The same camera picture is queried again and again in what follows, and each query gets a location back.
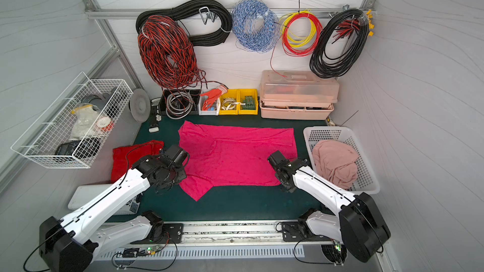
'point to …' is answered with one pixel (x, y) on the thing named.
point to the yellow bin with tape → (231, 93)
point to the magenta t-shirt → (227, 155)
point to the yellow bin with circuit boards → (243, 92)
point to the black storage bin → (193, 93)
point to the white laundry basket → (367, 182)
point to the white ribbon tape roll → (230, 103)
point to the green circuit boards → (249, 103)
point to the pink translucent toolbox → (297, 95)
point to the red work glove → (213, 96)
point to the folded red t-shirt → (125, 157)
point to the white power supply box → (82, 194)
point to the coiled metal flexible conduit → (178, 104)
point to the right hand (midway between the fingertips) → (284, 176)
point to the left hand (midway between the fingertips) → (181, 176)
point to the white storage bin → (213, 109)
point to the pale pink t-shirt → (337, 162)
